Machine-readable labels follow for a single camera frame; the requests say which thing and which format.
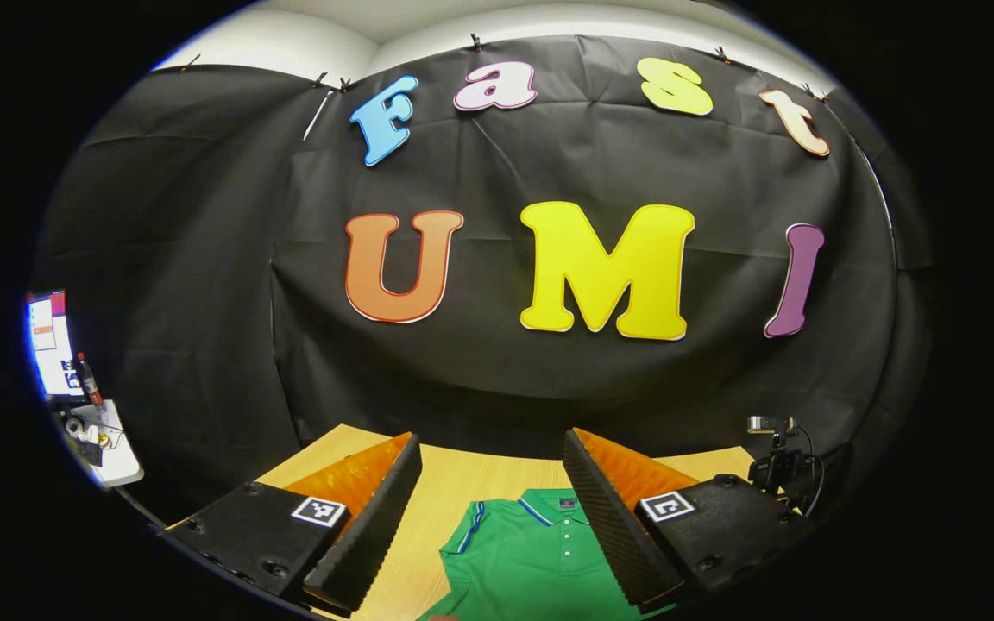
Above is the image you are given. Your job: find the small white side table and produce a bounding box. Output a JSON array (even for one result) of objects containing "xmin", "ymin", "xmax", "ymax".
[{"xmin": 57, "ymin": 398, "xmax": 144, "ymax": 490}]

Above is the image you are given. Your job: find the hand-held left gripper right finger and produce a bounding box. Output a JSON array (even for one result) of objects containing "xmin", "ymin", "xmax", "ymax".
[{"xmin": 562, "ymin": 427, "xmax": 808, "ymax": 615}]

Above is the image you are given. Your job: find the black camera on stand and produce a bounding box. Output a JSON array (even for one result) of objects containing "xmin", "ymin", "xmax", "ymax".
[{"xmin": 747, "ymin": 416, "xmax": 826, "ymax": 518}]

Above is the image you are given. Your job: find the computer monitor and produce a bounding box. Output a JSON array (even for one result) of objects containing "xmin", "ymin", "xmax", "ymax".
[{"xmin": 27, "ymin": 291, "xmax": 88, "ymax": 402}]

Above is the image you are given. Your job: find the red-capped dark bottle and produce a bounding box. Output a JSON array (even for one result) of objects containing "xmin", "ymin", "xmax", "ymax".
[{"xmin": 76, "ymin": 352, "xmax": 105, "ymax": 408}]

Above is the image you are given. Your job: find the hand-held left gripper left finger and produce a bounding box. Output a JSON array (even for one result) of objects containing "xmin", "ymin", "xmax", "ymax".
[{"xmin": 159, "ymin": 431, "xmax": 423, "ymax": 615}]

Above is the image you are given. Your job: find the green T-shirt with striped collar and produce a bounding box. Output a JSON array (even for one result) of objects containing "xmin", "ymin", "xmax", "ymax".
[{"xmin": 418, "ymin": 488, "xmax": 675, "ymax": 621}]

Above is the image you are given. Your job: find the black backdrop cloth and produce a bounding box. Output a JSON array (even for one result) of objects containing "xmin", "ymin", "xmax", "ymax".
[{"xmin": 31, "ymin": 34, "xmax": 934, "ymax": 518}]

